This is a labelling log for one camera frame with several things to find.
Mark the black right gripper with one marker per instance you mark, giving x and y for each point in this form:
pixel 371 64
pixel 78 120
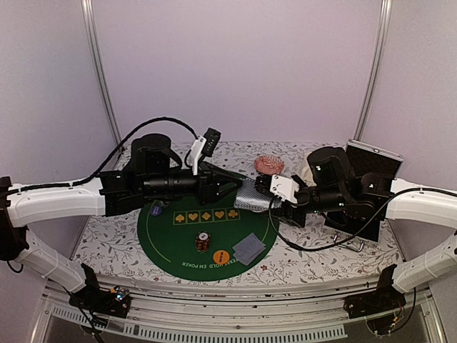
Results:
pixel 285 213

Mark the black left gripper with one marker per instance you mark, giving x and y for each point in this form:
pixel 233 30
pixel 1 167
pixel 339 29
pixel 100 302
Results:
pixel 208 182

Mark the red chip stack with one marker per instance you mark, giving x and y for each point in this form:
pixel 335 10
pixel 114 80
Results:
pixel 203 241

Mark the blue patterned dealt card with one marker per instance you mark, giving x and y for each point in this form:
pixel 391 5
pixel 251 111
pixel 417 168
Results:
pixel 249 253

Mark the orange round blind button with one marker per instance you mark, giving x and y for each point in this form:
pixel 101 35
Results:
pixel 221 257

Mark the blue round blind button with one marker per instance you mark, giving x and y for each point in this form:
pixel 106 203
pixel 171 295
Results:
pixel 156 210

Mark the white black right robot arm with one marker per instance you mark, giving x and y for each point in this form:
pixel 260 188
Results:
pixel 373 197

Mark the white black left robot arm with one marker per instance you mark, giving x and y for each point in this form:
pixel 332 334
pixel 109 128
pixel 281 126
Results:
pixel 154 172

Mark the cream ceramic mug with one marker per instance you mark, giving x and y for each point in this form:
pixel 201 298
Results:
pixel 306 174

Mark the floral white tablecloth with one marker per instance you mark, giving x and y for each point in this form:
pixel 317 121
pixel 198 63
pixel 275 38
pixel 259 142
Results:
pixel 110 246

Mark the red patterned small bowl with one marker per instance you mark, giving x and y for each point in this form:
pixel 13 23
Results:
pixel 268 164

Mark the round green poker mat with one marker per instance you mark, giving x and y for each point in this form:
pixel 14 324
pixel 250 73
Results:
pixel 168 240

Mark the aluminium poker chip case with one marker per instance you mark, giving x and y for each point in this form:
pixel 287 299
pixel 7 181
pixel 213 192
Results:
pixel 364 158

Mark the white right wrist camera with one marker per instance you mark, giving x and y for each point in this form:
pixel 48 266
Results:
pixel 285 188

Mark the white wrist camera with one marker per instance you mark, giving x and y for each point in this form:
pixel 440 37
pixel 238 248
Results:
pixel 285 188
pixel 202 147

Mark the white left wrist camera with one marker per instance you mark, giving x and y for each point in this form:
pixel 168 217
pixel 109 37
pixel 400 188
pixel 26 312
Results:
pixel 202 147

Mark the aluminium front rail frame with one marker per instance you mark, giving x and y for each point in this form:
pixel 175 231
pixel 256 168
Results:
pixel 168 312

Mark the right aluminium frame post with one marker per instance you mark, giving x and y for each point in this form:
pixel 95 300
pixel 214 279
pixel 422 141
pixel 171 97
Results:
pixel 379 48

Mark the aluminium frame post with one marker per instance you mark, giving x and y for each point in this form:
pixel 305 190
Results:
pixel 87 7
pixel 379 48

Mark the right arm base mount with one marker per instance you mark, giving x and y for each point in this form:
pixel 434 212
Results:
pixel 381 310

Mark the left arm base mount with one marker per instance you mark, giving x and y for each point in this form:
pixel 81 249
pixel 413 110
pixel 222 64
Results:
pixel 115 302

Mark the left aluminium frame post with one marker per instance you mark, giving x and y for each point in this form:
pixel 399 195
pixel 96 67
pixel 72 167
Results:
pixel 87 7

